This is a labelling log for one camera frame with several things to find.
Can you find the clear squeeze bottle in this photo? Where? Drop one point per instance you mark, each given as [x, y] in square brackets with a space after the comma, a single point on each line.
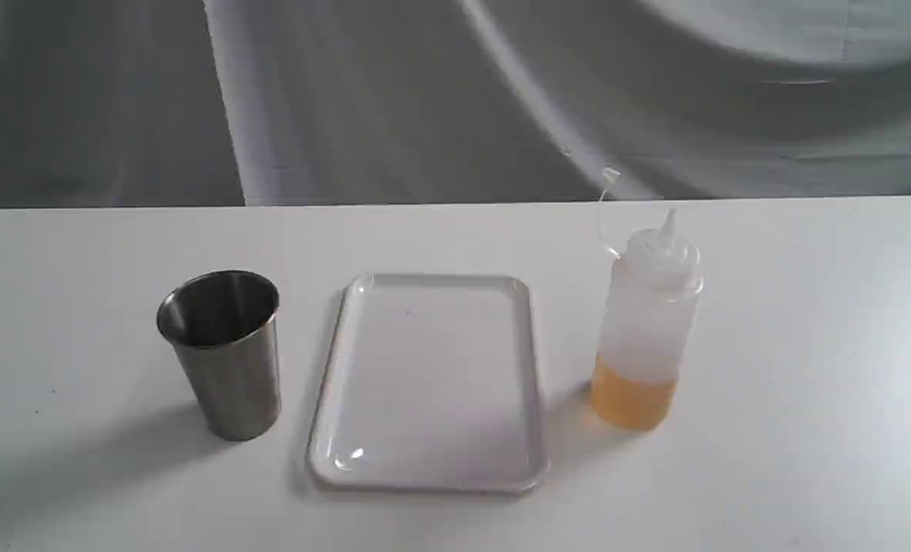
[656, 283]

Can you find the stainless steel cup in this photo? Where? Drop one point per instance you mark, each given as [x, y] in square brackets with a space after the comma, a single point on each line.
[222, 328]

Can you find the white plastic tray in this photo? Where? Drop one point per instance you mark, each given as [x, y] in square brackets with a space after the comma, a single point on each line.
[432, 384]

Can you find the white backdrop cloth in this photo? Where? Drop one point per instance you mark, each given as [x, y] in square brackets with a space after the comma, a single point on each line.
[226, 103]

